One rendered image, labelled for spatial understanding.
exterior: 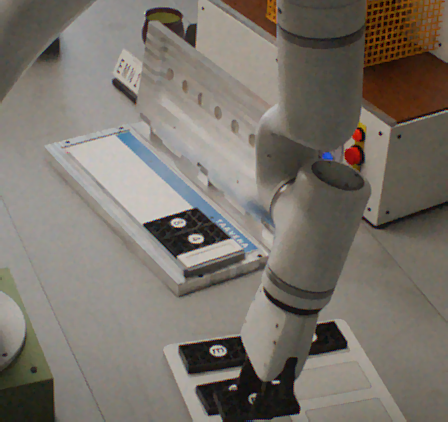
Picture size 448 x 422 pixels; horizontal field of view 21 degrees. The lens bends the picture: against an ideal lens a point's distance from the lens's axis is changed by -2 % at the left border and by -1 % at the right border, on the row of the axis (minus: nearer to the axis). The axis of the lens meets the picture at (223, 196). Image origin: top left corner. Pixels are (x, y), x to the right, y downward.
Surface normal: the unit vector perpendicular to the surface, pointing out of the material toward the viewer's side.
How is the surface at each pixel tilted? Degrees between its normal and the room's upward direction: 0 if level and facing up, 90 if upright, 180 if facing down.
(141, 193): 0
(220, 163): 83
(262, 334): 78
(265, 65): 90
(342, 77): 91
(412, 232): 0
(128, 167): 0
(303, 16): 95
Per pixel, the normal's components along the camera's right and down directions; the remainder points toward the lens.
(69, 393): 0.06, -0.84
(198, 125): -0.82, 0.15
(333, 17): 0.21, 0.57
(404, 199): 0.54, 0.48
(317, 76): -0.18, 0.59
